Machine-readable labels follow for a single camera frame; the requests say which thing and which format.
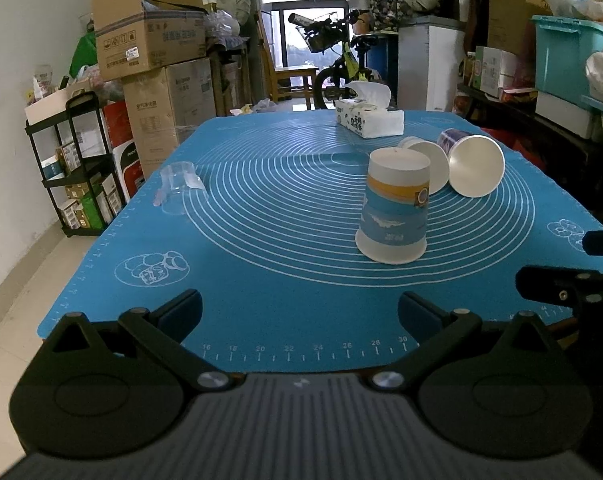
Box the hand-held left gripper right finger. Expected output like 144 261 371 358
368 290 565 394

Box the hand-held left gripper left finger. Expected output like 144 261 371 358
46 288 233 395

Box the purple print paper cup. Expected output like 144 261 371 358
436 128 505 198

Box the plain white paper cup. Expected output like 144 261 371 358
397 136 450 196

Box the blue orange print paper cup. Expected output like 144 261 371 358
355 147 431 266

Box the clear plastic cup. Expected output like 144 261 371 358
152 161 211 217

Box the blue silicone baking mat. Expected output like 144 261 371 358
39 109 603 376

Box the white storage box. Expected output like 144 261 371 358
535 91 595 140

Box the red white appliance box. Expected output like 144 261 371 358
104 101 147 201

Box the teal plastic storage bin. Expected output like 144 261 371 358
531 15 603 106

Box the white tissue pack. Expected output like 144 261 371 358
335 80 405 139

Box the tall brown cardboard box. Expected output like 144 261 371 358
123 57 217 178

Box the white printed product box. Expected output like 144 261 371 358
474 46 521 98

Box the black shelf rack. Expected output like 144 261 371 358
24 91 132 238

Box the white cabinet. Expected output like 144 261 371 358
397 16 466 112

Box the shallow cardboard tray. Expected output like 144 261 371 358
24 80 95 126

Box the large brown cardboard carton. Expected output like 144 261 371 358
487 0 552 58

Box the black green bicycle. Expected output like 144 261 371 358
288 9 397 111

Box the wooden chair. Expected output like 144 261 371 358
259 10 319 103

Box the open brown cardboard box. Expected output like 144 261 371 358
90 0 207 82

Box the green bag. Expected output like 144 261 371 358
70 32 100 79

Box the floral fabric bundle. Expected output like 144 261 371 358
369 0 417 33

